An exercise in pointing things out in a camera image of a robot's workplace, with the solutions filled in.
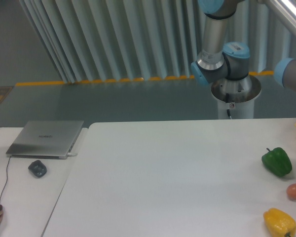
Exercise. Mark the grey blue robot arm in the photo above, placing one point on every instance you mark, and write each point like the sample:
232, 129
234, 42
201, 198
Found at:
218, 60

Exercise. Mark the dark grey earbuds case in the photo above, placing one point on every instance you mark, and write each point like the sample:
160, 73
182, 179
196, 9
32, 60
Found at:
37, 168

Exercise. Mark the silver closed laptop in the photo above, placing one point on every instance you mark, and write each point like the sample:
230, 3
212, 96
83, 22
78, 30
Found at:
46, 139

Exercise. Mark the white laptop charging plug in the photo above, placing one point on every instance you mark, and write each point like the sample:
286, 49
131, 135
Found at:
71, 155

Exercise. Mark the white folding partition screen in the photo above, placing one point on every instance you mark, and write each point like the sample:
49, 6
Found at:
143, 39

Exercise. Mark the yellow bell pepper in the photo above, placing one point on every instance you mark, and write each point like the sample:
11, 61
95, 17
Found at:
279, 223

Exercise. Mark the green bell pepper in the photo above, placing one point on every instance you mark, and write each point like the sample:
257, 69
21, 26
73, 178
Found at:
277, 162

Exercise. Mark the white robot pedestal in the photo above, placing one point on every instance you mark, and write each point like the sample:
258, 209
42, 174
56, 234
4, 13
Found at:
236, 98

